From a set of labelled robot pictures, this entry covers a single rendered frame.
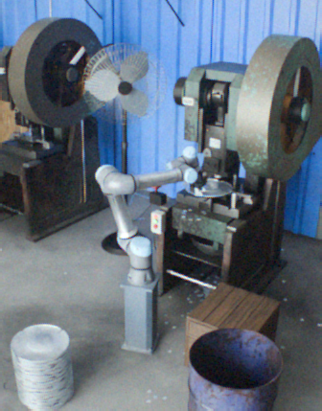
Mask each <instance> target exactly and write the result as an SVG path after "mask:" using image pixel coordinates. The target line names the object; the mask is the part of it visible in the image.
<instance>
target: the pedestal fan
mask: <svg viewBox="0 0 322 411"><path fill-rule="evenodd" d="M146 50H147V49H146ZM146 50H145V51H142V50H140V51H139V52H136V53H138V54H136V53H133V54H134V55H130V56H128V53H131V54H132V52H127V56H126V58H125V56H124V60H123V61H121V62H122V64H121V66H120V64H119V62H118V61H116V62H117V63H118V64H119V66H120V68H119V69H120V70H119V69H118V68H117V69H118V71H117V70H116V71H117V72H116V71H114V70H115V69H114V68H116V67H118V66H116V67H112V68H111V70H113V69H114V70H113V71H114V73H115V72H116V73H115V74H114V73H113V71H111V70H110V69H109V68H110V67H111V66H113V65H115V64H116V63H115V64H113V65H111V66H110V67H109V66H108V64H106V63H105V62H104V61H103V62H104V63H105V64H106V65H107V66H108V67H109V68H108V69H109V70H108V69H107V68H106V67H105V68H106V70H104V69H103V70H102V71H101V70H100V69H99V68H98V70H100V71H99V72H98V73H97V71H96V73H95V74H94V75H93V76H92V74H93V72H94V70H95V68H96V67H97V65H98V64H99V63H100V62H101V61H102V60H103V59H104V58H105V56H106V55H105V56H104V58H103V56H102V58H103V59H102V58H101V59H102V60H101V59H100V60H101V61H100V60H99V61H100V62H99V61H98V62H99V63H98V62H97V61H96V60H95V59H94V60H95V61H96V62H97V63H98V64H97V63H96V65H95V66H96V67H93V70H92V73H91V74H90V79H89V80H85V85H84V86H85V90H90V94H92V95H90V96H91V97H90V98H92V96H93V95H94V96H95V98H96V100H100V101H102V102H106V103H108V101H111V102H112V101H113V103H114V102H115V103H117V101H114V100H115V99H116V98H117V97H118V96H119V95H121V96H120V97H119V98H120V99H119V98H118V99H119V100H120V103H118V104H119V105H118V106H120V104H121V105H122V108H121V107H120V108H121V109H122V111H121V115H122V117H121V119H122V123H120V124H121V125H122V127H123V142H121V148H122V174H127V148H128V142H127V125H128V124H129V123H128V124H127V112H129V113H130V116H131V118H130V119H132V116H133V115H131V113H132V114H134V116H135V115H138V116H137V117H139V118H140V120H141V118H142V117H144V116H146V115H148V113H147V111H149V109H147V108H148V107H149V106H150V105H151V106H154V105H155V104H154V105H153V104H151V103H150V104H149V102H150V100H149V97H148V95H147V93H145V92H142V91H140V89H138V88H137V89H135V88H136V87H137V86H139V88H140V87H141V86H140V85H136V84H137V83H138V82H137V83H135V81H138V80H140V79H142V80H140V81H147V78H146V74H148V70H149V62H150V63H151V64H152V65H153V63H152V62H151V61H150V60H148V59H147V56H148V55H149V54H147V53H146ZM147 51H149V50H147ZM149 53H150V51H149ZM96 55H97V54H96ZM96 55H95V56H96ZM92 58H94V57H92ZM92 58H91V59H92ZM91 59H90V60H91ZM105 59H106V58H105ZM157 60H158V59H157ZM158 61H159V60H158ZM158 61H157V62H158ZM157 62H156V63H157ZM154 63H155V62H154ZM156 63H155V64H156ZM118 64H117V65H118ZM155 64H154V65H155ZM99 65H100V64H99ZM154 65H153V67H154V68H155V67H156V66H154ZM100 66H101V65H100ZM153 67H152V68H153ZM101 68H103V67H102V66H101ZM96 69H97V68H96ZM154 70H155V71H156V73H157V70H156V68H155V69H154ZM158 74H159V73H157V75H158ZM91 76H92V77H91ZM143 77H145V80H144V79H143ZM140 81H139V82H140ZM133 83H134V85H136V87H135V88H134V85H133ZM140 83H143V84H141V85H144V84H145V82H140ZM138 84H139V83H138ZM147 85H148V82H147V83H146V85H145V86H146V88H149V89H150V87H147ZM148 86H149V85H148ZM156 91H157V90H156ZM118 93H119V95H118ZM154 93H156V96H157V97H158V95H157V93H158V94H159V93H161V92H158V91H157V92H154ZM117 95H118V96H117ZM116 96H117V97H116ZM152 96H154V97H155V98H156V99H155V98H154V100H155V102H156V100H157V97H156V96H155V95H152ZM115 97H116V98H115ZM114 98H115V99H114ZM92 99H93V100H92ZM92 99H91V100H92V101H94V97H93V98H92ZM112 99H114V100H112ZM152 99H153V98H152ZM116 100H117V99H116ZM119 100H118V101H119ZM154 100H153V101H152V103H155V102H154ZM94 102H95V101H94ZM111 102H109V103H108V104H111V105H112V103H111ZM95 103H96V102H95ZM95 103H93V104H95ZM115 103H114V104H115ZM95 105H96V104H95ZM95 105H94V106H95ZM94 106H93V108H94ZM98 106H100V105H97V106H96V107H98ZM102 106H104V105H102ZM155 107H157V106H156V105H155ZM158 107H159V106H158ZM158 107H157V108H158ZM89 108H90V107H89ZM105 108H106V107H105ZM109 108H110V107H109ZM151 108H152V107H151ZM157 108H156V109H157ZM90 109H91V110H93V109H92V108H90ZM98 109H100V107H98ZM101 109H102V108H101ZM101 109H100V110H101ZM146 110H147V111H146ZM152 110H154V109H153V108H152ZM93 111H94V112H95V110H93ZM100 112H101V111H100ZM100 112H98V113H100ZM154 112H155V110H154ZM154 112H153V113H154ZM95 113H96V112H95ZM98 113H96V114H97V115H98ZM151 114H152V113H151ZM151 114H150V115H151ZM150 115H148V117H149V116H150ZM98 116H99V115H98ZM134 118H135V119H136V116H135V117H134ZM144 118H145V117H144ZM145 119H146V118H145ZM145 119H143V120H145ZM143 120H141V121H143ZM136 121H137V119H136ZM101 246H102V249H103V250H104V251H105V252H107V253H109V254H112V255H117V256H129V254H128V253H127V252H126V251H125V250H124V249H123V248H122V247H121V245H120V244H119V242H118V232H114V233H111V234H109V235H108V236H106V237H105V238H104V239H103V241H102V244H101Z"/></svg>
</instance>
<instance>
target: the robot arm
mask: <svg viewBox="0 0 322 411"><path fill-rule="evenodd" d="M165 169H166V170H165V171H157V172H152V173H146V174H140V175H133V174H122V173H120V172H119V171H118V170H117V169H116V168H115V167H113V166H111V165H104V166H102V167H100V168H99V169H98V171H97V173H96V179H97V181H98V183H99V184H100V185H101V188H102V190H103V194H104V195H107V197H108V200H109V203H110V206H111V209H112V212H113V215H114V217H115V220H116V222H117V225H118V228H119V231H118V242H119V244H120V245H121V247H122V248H123V249H124V250H125V251H126V252H127V253H128V254H129V255H130V270H129V271H128V274H127V280H128V281H129V282H130V283H131V284H132V285H138V286H144V285H150V284H152V283H153V282H154V280H155V275H154V272H153V269H152V244H151V241H150V240H149V239H147V238H144V237H140V234H139V231H138V228H137V227H136V226H135V225H133V222H132V219H131V216H130V213H129V210H128V207H127V203H126V200H125V196H124V194H134V193H136V192H137V191H138V190H143V189H147V188H153V187H158V186H163V185H168V184H173V183H178V182H183V181H186V182H188V183H189V185H190V186H189V187H190V191H191V192H192V193H193V194H194V195H196V196H199V195H202V193H201V192H204V191H205V189H204V188H202V187H203V186H205V185H206V183H207V177H206V176H205V175H202V174H203V171H202V170H201V169H200V166H199V162H198V158H197V153H196V149H195V148H193V147H187V148H184V150H183V154H182V155H181V156H179V157H177V158H176V159H174V160H172V161H171V162H170V163H168V164H167V165H166V166H165ZM205 178H206V180H205Z"/></svg>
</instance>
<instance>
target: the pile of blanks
mask: <svg viewBox="0 0 322 411"><path fill-rule="evenodd" d="M11 355H12V357H13V360H12V362H13V366H14V370H15V372H14V374H15V379H16V386H17V387H18V395H19V398H20V400H21V402H22V403H23V404H24V405H25V406H29V408H31V409H33V410H37V411H51V410H54V409H59V408H60V407H61V406H63V405H64V404H65V403H67V402H68V401H69V400H70V399H71V397H72V396H73V392H74V387H73V385H74V384H73V383H74V381H73V370H72V368H71V356H70V355H71V353H70V343H69V345H68V348H66V350H65V351H64V352H63V353H62V355H58V357H57V358H53V359H50V360H47V361H44V362H33V361H27V360H23V359H21V358H19V357H17V356H16V355H15V354H14V353H13V352H12V349H11Z"/></svg>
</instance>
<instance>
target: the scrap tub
mask: <svg viewBox="0 0 322 411"><path fill-rule="evenodd" d="M188 358H189V376H188V388H189V401H188V411H272V409H273V405H274V401H275V399H276V397H277V394H278V384H279V382H280V377H281V373H282V371H283V367H284V359H283V356H282V353H281V350H280V349H279V348H278V346H277V345H276V344H275V343H274V342H273V341H270V340H269V338H267V337H266V336H264V335H262V334H260V333H258V332H256V331H248V330H245V329H239V328H221V329H215V330H211V331H207V332H205V333H203V334H202V335H200V336H199V337H198V338H197V339H196V341H195V342H194V343H193V345H192V347H191V349H190V352H189V356H188ZM276 391H277V392H276Z"/></svg>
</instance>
